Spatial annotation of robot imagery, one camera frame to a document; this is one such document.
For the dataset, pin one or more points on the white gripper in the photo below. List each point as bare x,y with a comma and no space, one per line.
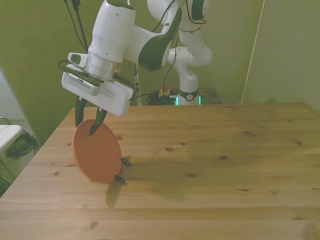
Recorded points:
116,100

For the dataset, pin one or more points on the round orange plate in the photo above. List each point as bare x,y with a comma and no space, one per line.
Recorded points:
100,155

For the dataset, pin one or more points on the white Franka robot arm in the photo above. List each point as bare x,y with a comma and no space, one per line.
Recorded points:
112,32

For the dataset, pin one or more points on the white vertical power strip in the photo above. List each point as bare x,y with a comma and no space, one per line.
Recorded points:
137,82

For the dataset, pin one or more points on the yellow emergency stop button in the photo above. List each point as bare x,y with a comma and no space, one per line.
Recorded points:
164,91

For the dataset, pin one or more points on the white plastic side table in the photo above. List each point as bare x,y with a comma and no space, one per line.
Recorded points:
8,135

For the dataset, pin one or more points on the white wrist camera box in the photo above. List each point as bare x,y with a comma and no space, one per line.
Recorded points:
80,85

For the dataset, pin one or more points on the white wall trim strip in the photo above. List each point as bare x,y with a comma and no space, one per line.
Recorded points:
252,50

